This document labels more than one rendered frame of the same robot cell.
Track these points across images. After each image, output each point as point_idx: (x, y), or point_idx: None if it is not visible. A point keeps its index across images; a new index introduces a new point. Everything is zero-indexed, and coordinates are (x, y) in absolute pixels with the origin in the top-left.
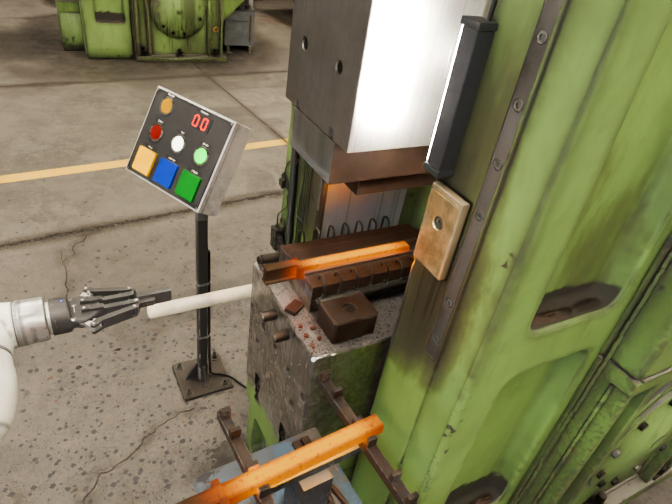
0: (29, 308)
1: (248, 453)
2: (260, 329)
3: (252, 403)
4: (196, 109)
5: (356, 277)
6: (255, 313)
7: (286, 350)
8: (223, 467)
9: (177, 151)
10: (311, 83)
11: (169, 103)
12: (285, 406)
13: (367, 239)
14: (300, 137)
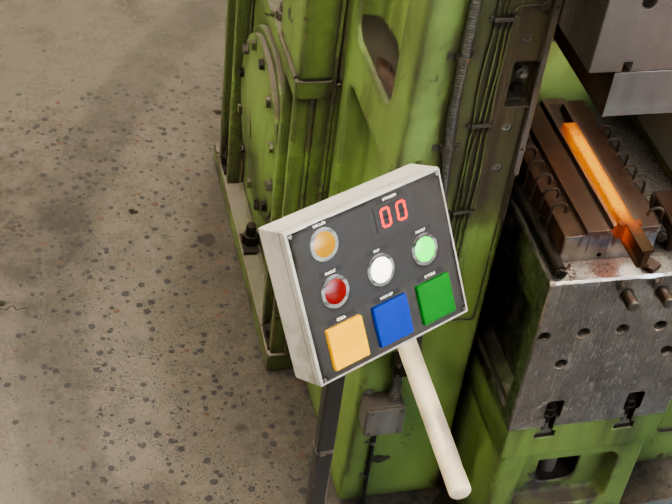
0: None
1: None
2: (572, 342)
3: (526, 450)
4: (373, 204)
5: (645, 183)
6: (555, 336)
7: (657, 307)
8: None
9: (388, 278)
10: (665, 34)
11: (327, 236)
12: (647, 365)
13: (550, 155)
14: (633, 97)
